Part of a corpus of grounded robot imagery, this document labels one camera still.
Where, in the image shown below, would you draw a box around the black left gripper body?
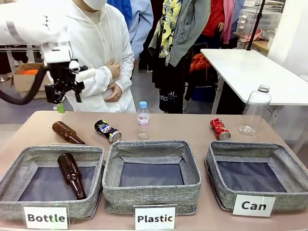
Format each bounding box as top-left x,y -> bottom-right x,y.
49,63 -> 79,92

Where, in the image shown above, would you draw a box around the crushed red can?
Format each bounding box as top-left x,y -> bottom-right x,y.
209,117 -> 231,141

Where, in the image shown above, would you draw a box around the person's right forearm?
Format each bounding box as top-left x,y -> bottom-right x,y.
80,66 -> 114,97

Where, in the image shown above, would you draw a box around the person's left forearm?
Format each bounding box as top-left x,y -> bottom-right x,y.
115,60 -> 136,94

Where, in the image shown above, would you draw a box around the crushed blue can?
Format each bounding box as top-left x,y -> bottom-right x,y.
94,119 -> 122,144

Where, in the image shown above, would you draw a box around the grey basket labelled Bottle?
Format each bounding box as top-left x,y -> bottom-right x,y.
0,144 -> 106,221

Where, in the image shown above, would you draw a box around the grey basket labelled Plastic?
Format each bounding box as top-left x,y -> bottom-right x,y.
102,140 -> 203,216

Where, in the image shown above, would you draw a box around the white Can label sign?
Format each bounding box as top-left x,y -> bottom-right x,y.
231,194 -> 277,218

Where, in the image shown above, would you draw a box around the grey basket labelled Can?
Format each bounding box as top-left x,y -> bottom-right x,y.
204,140 -> 308,213

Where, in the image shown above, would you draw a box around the person's left hand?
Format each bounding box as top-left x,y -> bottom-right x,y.
104,82 -> 124,103

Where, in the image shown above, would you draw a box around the person's right hand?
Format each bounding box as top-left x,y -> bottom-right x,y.
105,59 -> 122,80

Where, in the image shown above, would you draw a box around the cardboard box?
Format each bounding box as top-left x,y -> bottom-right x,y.
10,63 -> 53,100

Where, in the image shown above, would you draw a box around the brown glass bottle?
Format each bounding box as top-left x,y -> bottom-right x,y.
57,153 -> 88,201
52,121 -> 86,145

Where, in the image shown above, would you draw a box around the person in white hoodie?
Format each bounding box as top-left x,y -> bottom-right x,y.
63,0 -> 137,114

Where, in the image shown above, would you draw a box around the small water bottle blue cap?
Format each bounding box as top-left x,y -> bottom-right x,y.
136,101 -> 151,141

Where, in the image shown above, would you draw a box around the white face mask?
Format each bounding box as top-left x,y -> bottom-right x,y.
80,0 -> 108,11

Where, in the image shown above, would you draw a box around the person in blue jacket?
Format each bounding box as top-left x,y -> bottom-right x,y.
107,0 -> 154,61

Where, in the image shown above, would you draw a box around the orange jacket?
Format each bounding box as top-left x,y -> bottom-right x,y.
189,53 -> 212,75

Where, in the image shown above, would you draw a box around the person in grey cardigan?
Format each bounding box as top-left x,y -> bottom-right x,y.
147,0 -> 212,114

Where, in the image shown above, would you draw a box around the white Bottle label sign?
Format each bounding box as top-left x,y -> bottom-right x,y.
23,205 -> 70,230

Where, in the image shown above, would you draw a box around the blue crate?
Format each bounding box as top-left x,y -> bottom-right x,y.
192,84 -> 219,103

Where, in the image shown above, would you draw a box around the white Plastic label sign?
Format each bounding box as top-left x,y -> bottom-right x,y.
134,204 -> 177,231

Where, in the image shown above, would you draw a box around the person in red shirt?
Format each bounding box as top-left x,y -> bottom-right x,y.
201,0 -> 227,39

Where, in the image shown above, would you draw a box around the pink scarf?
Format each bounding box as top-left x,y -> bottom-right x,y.
221,0 -> 238,45

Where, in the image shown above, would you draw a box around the white folding table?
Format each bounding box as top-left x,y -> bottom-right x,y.
200,49 -> 308,126

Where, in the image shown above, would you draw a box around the large clear plastic bottle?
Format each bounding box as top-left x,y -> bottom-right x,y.
238,84 -> 272,137

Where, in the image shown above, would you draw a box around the pink cloth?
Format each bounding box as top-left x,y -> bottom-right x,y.
241,28 -> 268,42

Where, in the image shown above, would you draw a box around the black stand pole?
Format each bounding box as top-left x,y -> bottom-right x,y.
246,0 -> 267,51

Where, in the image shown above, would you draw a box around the clear plastic storage drawers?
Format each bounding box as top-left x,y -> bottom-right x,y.
236,6 -> 282,37

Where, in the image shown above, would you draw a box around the black corrugated cable hose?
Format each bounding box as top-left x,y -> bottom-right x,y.
0,65 -> 48,106

